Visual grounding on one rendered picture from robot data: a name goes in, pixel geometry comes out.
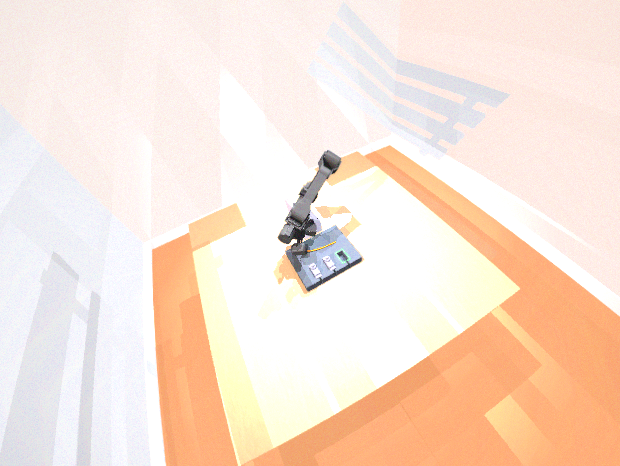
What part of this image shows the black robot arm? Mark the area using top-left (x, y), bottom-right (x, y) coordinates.
top-left (278, 149), bottom-right (343, 244)

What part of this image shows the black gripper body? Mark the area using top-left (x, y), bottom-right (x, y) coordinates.
top-left (291, 227), bottom-right (306, 255)

